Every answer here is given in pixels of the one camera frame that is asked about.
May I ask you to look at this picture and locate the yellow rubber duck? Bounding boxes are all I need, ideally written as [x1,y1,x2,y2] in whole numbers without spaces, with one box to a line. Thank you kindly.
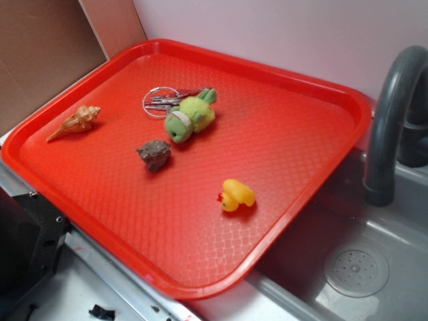
[217,179,255,212]

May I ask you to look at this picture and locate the grey curved faucet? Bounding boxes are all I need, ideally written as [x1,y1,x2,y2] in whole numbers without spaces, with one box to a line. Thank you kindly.
[363,45,427,207]

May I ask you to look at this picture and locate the red plastic tray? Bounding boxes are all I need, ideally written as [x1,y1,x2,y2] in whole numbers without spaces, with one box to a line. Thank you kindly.
[1,39,372,300]

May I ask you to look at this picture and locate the black tape scrap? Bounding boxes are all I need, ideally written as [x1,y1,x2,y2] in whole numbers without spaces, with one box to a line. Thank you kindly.
[88,304,116,321]

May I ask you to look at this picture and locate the silver keys on ring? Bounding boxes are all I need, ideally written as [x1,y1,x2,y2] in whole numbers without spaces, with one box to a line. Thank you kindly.
[142,86,212,118]

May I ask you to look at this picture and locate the green plush turtle keychain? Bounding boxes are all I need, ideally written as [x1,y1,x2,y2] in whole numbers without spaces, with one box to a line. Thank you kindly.
[164,89,217,143]

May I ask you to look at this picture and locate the tan spiral seashell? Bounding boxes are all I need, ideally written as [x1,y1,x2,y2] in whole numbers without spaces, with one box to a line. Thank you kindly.
[46,106,101,142]

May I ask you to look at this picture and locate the black metal bracket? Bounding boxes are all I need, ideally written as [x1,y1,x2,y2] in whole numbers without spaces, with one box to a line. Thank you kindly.
[1,191,67,310]

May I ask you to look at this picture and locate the brown cardboard panel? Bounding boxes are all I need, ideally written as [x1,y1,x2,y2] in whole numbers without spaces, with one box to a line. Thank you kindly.
[1,1,106,134]

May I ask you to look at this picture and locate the grey plastic sink basin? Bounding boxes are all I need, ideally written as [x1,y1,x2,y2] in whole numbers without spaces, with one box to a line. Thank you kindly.
[191,150,427,320]

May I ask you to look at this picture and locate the round sink drain cover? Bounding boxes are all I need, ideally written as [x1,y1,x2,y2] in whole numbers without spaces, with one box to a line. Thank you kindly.
[323,242,389,298]

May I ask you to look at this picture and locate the grey brown rock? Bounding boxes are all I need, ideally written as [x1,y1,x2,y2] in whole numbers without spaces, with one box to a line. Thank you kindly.
[136,140,171,173]

